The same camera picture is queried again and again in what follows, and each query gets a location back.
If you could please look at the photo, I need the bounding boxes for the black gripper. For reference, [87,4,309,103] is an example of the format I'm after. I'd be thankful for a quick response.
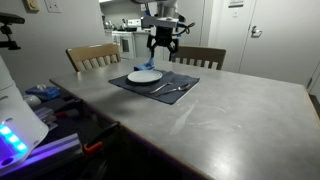
[147,26,179,63]

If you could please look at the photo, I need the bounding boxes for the silver fork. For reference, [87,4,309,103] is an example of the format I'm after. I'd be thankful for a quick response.
[149,81,174,95]

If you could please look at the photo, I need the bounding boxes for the white round plate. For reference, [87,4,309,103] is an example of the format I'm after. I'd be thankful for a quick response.
[126,69,164,84]

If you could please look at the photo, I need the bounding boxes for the blue folded napkin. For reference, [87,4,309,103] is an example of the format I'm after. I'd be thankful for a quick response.
[133,57,156,72]

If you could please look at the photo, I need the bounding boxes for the dark brown wooden chair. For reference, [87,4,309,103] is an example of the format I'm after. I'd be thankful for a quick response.
[171,45,227,71]

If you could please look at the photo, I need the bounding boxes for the white kitchen stove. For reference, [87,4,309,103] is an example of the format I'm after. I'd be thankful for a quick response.
[111,30,137,60]

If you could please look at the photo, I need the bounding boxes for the silver spoon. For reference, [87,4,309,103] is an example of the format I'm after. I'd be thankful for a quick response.
[154,83,192,98]

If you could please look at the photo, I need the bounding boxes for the dark blue placemat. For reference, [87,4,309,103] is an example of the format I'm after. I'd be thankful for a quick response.
[108,69,201,106]

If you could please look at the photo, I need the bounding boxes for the silver kettle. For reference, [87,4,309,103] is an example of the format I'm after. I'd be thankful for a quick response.
[103,20,114,31]

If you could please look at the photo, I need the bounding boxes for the white door with sign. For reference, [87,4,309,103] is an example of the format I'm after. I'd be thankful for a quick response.
[208,0,258,74]

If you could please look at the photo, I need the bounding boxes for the light wooden chair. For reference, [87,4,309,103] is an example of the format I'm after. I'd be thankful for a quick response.
[65,42,122,73]

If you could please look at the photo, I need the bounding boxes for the door sign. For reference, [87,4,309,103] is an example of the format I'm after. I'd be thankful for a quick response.
[228,0,245,8]

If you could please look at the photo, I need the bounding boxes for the black orange clamp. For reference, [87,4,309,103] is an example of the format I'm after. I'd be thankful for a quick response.
[83,121,121,155]

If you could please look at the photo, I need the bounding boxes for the blue tissue box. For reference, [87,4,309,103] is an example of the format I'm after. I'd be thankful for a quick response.
[25,84,62,102]

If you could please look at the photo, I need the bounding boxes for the white bowl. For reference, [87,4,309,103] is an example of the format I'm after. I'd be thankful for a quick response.
[23,94,42,108]

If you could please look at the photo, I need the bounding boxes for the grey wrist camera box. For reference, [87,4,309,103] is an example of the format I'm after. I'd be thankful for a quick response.
[141,15,180,29]

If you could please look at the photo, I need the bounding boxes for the silver door handle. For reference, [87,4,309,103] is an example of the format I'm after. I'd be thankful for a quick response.
[250,25,263,38]

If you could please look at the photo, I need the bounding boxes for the red handled tool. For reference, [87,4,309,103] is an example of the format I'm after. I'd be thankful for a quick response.
[53,108,81,119]

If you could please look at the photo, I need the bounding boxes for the white door with handle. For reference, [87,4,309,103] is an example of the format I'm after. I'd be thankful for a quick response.
[238,0,320,87]

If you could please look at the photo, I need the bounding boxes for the beige wall thermostat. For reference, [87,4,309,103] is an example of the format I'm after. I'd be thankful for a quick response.
[22,0,41,14]

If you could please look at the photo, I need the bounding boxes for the aluminium extrusion rail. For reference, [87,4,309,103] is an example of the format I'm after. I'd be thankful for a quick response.
[0,133,84,176]

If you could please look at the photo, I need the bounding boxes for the black camera on mount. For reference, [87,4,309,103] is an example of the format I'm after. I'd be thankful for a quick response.
[0,12,26,51]

